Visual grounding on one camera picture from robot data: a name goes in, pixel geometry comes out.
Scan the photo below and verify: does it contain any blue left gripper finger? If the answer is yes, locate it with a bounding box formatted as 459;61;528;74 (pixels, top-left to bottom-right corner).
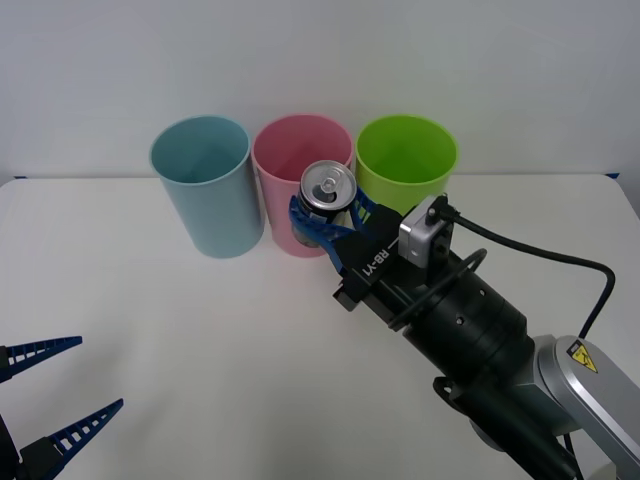
18;398;125;480
0;335;84;385

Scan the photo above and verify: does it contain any green plastic bin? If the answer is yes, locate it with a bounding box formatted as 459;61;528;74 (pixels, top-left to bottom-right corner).
354;114;460;219

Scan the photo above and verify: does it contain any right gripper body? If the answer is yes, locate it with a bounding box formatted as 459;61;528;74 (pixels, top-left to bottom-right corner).
333;212;477;330

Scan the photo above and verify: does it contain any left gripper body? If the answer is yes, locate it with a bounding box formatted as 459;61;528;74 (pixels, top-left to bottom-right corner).
0;412;22;480

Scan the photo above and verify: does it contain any pink plastic bin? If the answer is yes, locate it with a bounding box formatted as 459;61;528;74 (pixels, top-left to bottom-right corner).
251;113;355;259

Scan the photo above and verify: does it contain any pale blue plastic bin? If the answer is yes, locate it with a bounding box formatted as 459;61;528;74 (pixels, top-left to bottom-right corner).
148;114;265;260

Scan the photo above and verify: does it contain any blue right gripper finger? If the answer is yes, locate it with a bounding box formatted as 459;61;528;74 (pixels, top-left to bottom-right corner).
287;193;372;275
348;184;402;239

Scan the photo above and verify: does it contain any dark drink can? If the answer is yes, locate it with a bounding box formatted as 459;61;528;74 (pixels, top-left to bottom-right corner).
291;159;359;250

